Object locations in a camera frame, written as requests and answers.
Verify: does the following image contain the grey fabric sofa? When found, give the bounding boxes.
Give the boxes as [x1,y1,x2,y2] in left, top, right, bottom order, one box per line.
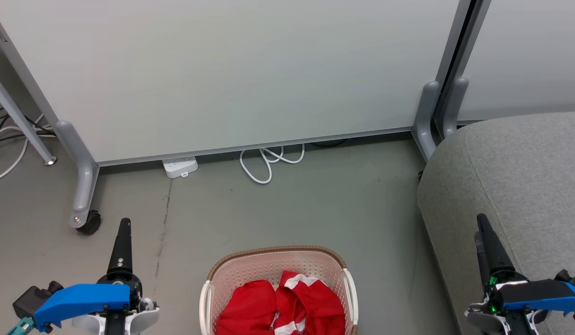
[417,111,575,335]

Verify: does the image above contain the coiled white cable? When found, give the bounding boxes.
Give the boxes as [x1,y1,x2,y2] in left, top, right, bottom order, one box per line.
[239,143,305,185]

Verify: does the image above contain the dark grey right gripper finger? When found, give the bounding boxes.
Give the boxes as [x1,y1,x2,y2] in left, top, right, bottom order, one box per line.
[476,213,518,280]
[474,230,493,290]

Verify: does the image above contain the black cable under partition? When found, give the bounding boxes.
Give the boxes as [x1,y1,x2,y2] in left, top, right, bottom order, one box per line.
[310,138,351,148]

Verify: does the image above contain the red garment with white trim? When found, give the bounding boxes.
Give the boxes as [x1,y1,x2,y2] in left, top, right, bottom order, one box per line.
[216,271,347,335]

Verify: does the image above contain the teal camera plug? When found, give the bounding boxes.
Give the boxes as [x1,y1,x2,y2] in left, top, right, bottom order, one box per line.
[7,316,36,335]

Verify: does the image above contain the wide white partition panel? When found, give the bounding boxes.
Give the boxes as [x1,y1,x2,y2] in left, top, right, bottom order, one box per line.
[0,0,474,167]

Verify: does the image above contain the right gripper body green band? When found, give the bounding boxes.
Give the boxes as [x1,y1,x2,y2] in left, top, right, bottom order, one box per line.
[465,272,548,335]

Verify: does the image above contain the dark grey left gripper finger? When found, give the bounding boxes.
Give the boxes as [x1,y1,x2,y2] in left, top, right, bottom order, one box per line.
[107,218,133,280]

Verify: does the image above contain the black floor cables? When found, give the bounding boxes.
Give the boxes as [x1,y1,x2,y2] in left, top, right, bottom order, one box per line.
[0,108,57,152]

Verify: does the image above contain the black caster wheel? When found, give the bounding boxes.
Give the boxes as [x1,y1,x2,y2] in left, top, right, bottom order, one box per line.
[76,210,102,235]

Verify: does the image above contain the grey metal table leg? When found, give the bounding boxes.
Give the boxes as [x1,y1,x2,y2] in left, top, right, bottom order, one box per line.
[0,69,58,167]

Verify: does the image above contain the long white floor cable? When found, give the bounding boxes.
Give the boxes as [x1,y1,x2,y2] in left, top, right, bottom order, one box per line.
[0,114,57,183]

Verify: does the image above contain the white power strip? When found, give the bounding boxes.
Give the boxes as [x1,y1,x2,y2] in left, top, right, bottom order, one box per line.
[162,156,199,179]

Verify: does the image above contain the grey partition foot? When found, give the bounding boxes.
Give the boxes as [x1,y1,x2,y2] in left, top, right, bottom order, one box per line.
[54,120,100,229]
[412,81,440,162]
[442,77,469,139]

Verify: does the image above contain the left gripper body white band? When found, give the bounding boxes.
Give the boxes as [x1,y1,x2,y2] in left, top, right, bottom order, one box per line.
[73,273,160,335]

